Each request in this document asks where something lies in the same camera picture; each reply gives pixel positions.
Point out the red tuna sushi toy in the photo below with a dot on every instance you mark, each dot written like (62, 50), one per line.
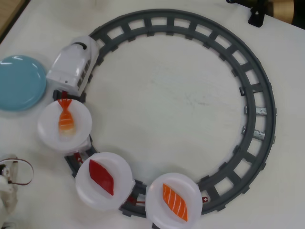
(102, 177)

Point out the blue round dish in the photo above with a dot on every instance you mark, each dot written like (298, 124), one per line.
(19, 83)

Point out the silver tape piece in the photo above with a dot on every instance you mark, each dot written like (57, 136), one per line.
(261, 111)
(259, 134)

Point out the white Shinkansen toy locomotive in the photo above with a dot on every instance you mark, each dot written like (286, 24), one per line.
(71, 62)

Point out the orange salmon sushi toy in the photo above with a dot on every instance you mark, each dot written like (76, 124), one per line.
(175, 201)

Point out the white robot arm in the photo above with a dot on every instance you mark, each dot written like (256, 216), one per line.
(7, 190)

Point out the orange shrimp sushi toy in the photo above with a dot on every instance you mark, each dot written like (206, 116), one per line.
(66, 119)

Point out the white plate carrying salmon sushi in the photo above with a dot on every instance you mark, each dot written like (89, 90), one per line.
(186, 183)

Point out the white plate carrying tuna sushi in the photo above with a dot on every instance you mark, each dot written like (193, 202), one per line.
(119, 167)

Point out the grey circular toy rail track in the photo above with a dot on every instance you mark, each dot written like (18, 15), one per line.
(262, 71)

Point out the red train coupler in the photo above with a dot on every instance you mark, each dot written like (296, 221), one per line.
(205, 199)
(137, 202)
(63, 94)
(78, 158)

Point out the black table clamp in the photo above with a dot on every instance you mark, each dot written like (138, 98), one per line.
(257, 16)

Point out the white plate carrying shrimp sushi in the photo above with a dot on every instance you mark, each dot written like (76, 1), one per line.
(81, 119)

